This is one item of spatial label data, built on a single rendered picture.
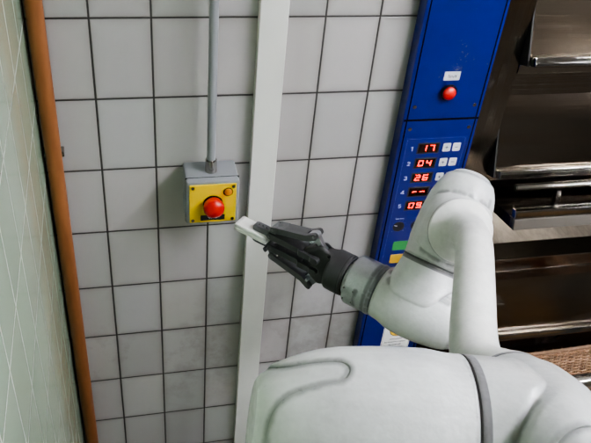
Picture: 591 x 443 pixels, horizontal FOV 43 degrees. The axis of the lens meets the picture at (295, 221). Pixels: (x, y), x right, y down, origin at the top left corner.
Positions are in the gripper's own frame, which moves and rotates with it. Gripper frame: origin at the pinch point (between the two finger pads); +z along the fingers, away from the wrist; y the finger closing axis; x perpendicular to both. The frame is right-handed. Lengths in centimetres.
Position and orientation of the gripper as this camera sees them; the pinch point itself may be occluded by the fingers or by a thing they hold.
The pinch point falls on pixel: (254, 229)
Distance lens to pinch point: 137.0
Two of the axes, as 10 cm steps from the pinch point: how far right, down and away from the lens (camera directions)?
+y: -0.9, 7.8, 6.2
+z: -8.4, -3.9, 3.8
